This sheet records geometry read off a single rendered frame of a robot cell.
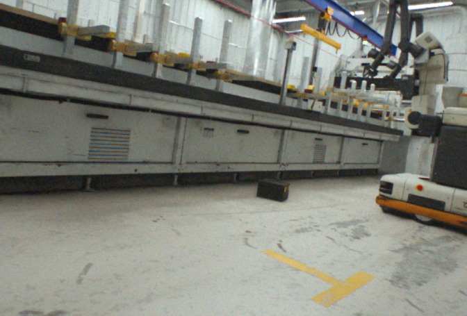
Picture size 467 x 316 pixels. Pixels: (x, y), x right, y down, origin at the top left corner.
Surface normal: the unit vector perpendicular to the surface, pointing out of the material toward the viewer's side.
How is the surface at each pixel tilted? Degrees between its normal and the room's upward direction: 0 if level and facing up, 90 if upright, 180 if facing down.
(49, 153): 90
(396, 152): 90
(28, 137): 93
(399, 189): 90
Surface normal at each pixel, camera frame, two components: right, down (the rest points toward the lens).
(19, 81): 0.73, 0.15
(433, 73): -0.65, -0.04
